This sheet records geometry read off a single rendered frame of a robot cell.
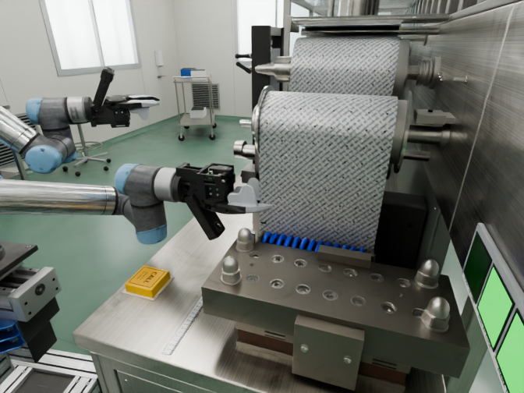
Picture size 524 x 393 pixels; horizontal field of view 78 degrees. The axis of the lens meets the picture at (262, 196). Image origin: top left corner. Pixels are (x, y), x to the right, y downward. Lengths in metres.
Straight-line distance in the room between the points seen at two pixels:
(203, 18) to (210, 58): 0.69
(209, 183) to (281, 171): 0.15
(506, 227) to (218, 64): 6.54
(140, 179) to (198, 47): 6.26
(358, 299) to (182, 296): 0.38
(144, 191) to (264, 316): 0.38
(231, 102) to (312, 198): 6.16
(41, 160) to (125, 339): 0.54
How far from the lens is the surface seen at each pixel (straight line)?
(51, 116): 1.14
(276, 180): 0.64
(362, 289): 0.58
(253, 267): 0.61
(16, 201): 0.84
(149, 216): 0.79
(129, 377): 0.76
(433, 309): 0.54
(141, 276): 0.80
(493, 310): 0.37
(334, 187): 0.62
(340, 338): 0.52
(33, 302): 1.18
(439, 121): 0.63
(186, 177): 0.70
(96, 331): 0.74
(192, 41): 7.01
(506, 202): 0.39
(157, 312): 0.74
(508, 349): 0.34
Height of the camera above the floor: 1.40
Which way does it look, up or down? 25 degrees down
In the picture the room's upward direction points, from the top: straight up
